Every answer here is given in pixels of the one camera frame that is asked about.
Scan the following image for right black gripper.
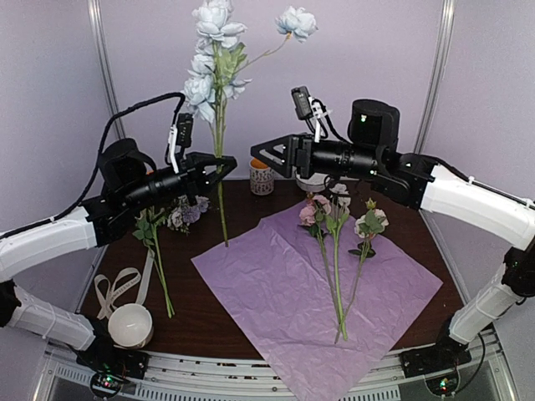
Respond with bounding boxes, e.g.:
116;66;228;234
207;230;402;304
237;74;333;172
250;131;382;181

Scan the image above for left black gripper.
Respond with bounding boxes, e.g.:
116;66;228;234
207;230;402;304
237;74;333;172
122;151;237;212

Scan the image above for patterned mug with orange inside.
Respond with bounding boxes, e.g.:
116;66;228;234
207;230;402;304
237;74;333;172
249;158;274;196

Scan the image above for purple hydrangea fake flower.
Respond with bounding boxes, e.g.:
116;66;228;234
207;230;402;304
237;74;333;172
166;195;210;235

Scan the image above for pink fake flower stem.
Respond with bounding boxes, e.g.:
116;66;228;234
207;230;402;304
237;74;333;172
298;183;351;343

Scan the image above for light blue fake flower stem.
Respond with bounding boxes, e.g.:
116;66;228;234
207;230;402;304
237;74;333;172
182;0;319;247

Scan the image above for pink purple wrapping paper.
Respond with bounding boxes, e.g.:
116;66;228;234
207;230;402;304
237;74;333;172
193;206;441;400

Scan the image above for orange fake flower stem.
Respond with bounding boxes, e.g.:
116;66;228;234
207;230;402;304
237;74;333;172
133;206;176;318

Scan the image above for white fake flower stem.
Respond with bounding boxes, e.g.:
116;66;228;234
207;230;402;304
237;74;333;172
334;197;389;343

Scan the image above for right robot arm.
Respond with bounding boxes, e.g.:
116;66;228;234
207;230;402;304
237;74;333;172
250;99;534;369

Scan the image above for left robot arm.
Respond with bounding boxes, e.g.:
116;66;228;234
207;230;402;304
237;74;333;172
1;110;237;371

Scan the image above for white scalloped bowl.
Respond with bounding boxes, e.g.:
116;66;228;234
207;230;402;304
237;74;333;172
294;172;333;193

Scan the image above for beige ribbon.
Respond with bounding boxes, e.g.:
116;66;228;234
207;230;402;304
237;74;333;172
94;250;155;320

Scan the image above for white round cup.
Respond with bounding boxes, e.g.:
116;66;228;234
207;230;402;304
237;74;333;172
108;303;154;349

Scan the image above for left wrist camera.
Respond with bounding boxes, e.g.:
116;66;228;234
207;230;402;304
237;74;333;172
165;113;194;173

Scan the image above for left aluminium frame post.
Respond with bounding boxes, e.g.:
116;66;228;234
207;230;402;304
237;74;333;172
87;0;119;114

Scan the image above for aluminium frame post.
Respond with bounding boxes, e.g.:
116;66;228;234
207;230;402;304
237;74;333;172
87;0;119;114
414;0;456;154

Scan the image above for right aluminium frame post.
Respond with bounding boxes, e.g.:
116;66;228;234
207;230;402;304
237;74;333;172
414;0;456;154

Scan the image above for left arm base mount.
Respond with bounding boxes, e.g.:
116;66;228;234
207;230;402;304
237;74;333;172
72;346;149;399

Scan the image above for aluminium front rail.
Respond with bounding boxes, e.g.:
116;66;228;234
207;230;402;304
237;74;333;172
30;329;518;400

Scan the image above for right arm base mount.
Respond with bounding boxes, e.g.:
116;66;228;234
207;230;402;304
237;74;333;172
400;346;472;398

